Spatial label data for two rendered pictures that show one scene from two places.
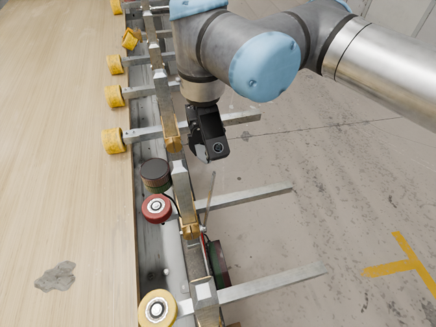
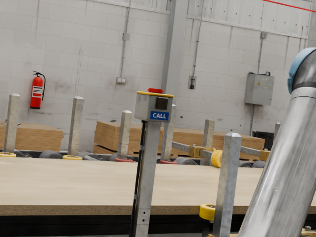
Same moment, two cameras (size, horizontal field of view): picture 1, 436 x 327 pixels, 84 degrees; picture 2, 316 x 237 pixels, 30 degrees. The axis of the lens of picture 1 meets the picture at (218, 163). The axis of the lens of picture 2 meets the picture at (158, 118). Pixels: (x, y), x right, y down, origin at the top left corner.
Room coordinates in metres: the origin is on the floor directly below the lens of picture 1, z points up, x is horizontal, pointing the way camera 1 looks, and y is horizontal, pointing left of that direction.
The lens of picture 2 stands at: (-0.79, -1.55, 1.24)
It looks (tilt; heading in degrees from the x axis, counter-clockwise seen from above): 3 degrees down; 75
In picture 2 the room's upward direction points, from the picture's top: 7 degrees clockwise
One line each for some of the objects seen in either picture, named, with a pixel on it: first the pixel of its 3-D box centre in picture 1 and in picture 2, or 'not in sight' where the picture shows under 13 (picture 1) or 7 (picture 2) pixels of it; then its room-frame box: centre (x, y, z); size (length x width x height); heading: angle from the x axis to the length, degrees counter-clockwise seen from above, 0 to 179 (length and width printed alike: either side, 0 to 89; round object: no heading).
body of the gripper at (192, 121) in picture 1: (203, 112); not in sight; (0.43, 0.03, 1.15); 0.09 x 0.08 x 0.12; 15
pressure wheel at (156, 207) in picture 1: (159, 214); not in sight; (0.34, 0.17, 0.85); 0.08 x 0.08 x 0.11
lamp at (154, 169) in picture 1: (163, 196); not in sight; (0.31, 0.13, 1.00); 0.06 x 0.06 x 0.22; 15
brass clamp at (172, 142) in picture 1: (171, 133); not in sight; (0.58, 0.15, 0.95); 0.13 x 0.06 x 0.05; 15
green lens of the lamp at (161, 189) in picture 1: (157, 179); not in sight; (0.30, 0.13, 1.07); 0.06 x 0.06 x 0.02
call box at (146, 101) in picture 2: not in sight; (153, 107); (-0.42, -0.11, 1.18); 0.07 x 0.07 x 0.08; 15
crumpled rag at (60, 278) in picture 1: (54, 274); not in sight; (0.15, 0.37, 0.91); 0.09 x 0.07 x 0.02; 98
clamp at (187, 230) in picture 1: (187, 215); not in sight; (0.34, 0.09, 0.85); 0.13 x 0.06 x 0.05; 15
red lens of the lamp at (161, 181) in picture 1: (155, 172); not in sight; (0.30, 0.13, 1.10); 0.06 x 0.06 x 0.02
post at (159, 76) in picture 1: (172, 139); not in sight; (0.56, 0.15, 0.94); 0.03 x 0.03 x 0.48; 15
